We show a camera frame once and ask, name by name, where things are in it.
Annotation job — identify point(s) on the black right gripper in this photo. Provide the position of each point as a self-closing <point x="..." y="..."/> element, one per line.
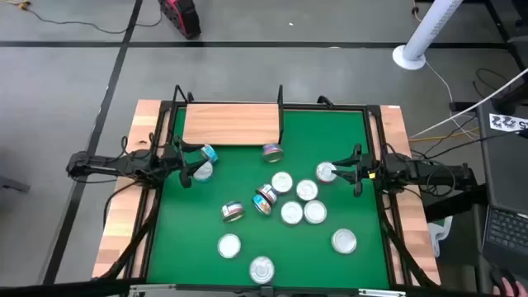
<point x="363" y="169"/>

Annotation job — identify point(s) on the wooden shelf board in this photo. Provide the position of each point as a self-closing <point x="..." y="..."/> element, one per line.
<point x="231" y="123"/>

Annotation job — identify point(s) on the person's hand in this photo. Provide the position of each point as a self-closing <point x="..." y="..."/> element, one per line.
<point x="505" y="285"/>

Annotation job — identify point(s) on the black laptop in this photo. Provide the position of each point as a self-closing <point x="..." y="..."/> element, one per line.
<point x="507" y="231"/>

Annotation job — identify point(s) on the red black equipment case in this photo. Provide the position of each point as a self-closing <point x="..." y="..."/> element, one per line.
<point x="181" y="16"/>

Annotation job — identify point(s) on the printed white paper tag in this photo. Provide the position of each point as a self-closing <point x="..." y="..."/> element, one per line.
<point x="507" y="122"/>

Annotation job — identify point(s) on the yellow tape tag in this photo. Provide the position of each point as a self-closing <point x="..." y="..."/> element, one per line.
<point x="372" y="175"/>

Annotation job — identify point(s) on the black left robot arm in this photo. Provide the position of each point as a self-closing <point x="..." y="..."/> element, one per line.
<point x="103" y="166"/>

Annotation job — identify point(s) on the black clamp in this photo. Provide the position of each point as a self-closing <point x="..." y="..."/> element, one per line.
<point x="325" y="101"/>

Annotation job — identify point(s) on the red tuna can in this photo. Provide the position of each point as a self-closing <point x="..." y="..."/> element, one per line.
<point x="325" y="172"/>
<point x="233" y="211"/>
<point x="307" y="189"/>

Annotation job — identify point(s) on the white pole with round base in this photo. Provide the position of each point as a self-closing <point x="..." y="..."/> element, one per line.
<point x="429" y="29"/>

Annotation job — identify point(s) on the black diagonal support strut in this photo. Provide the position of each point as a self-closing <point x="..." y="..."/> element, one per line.
<point x="132" y="243"/>
<point x="406" y="251"/>

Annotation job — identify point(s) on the green table mat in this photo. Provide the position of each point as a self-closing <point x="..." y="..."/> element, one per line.
<point x="198" y="255"/>

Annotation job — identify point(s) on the black metal table frame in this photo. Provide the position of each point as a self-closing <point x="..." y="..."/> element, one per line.
<point x="373" y="113"/>

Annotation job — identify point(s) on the white plastic bag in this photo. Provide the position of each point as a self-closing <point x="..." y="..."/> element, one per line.
<point x="439" y="235"/>

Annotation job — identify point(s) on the grey side desk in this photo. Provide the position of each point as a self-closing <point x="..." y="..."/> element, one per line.
<point x="503" y="165"/>

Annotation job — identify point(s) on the black silver camera rail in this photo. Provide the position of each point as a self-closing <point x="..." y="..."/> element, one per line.
<point x="62" y="289"/>

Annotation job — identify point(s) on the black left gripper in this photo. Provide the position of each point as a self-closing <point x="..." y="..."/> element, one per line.
<point x="171" y="158"/>

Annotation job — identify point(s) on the grey chair base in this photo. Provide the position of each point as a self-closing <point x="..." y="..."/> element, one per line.
<point x="14" y="184"/>

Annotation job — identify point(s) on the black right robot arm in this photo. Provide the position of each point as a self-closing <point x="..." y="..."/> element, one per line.
<point x="433" y="171"/>

